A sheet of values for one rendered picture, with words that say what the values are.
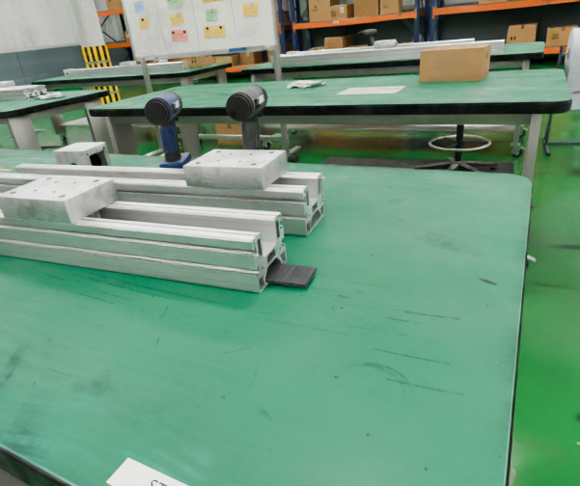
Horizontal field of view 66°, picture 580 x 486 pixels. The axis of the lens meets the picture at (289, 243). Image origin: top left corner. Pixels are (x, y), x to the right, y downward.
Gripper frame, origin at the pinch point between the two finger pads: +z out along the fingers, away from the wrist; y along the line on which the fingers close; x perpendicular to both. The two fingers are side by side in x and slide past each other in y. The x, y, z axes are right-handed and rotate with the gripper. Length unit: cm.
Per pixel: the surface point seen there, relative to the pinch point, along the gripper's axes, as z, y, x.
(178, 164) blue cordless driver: -3, 14, -59
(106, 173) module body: -4.4, 2.4, -48.3
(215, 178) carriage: -7, -5, -82
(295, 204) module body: -3, -5, -97
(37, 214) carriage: -7, -24, -59
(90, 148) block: -5.8, 16.3, -30.0
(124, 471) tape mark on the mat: 3, -53, -99
